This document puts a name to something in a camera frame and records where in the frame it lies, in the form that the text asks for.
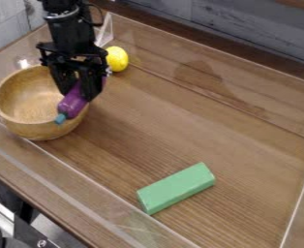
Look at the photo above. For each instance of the clear acrylic tray wall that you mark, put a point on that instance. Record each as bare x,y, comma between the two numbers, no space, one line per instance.
189,104

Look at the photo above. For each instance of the clear acrylic corner bracket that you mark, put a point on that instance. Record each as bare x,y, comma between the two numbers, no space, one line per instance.
104,32

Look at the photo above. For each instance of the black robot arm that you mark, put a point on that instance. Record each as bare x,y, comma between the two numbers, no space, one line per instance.
71,23

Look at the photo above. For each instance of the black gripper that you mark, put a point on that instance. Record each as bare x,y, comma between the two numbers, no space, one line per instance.
69,64

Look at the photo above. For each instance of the black metal bracket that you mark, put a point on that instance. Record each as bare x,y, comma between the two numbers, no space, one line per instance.
31,236

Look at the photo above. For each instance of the purple toy eggplant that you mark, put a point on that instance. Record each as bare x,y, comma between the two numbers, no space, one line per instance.
71,105

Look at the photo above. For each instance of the brown wooden bowl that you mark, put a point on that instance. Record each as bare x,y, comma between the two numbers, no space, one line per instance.
29,97

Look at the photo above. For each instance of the yellow toy lemon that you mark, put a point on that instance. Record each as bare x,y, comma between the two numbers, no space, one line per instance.
117,58

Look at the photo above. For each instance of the green rectangular block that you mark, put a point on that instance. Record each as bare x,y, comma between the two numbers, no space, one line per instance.
175,188

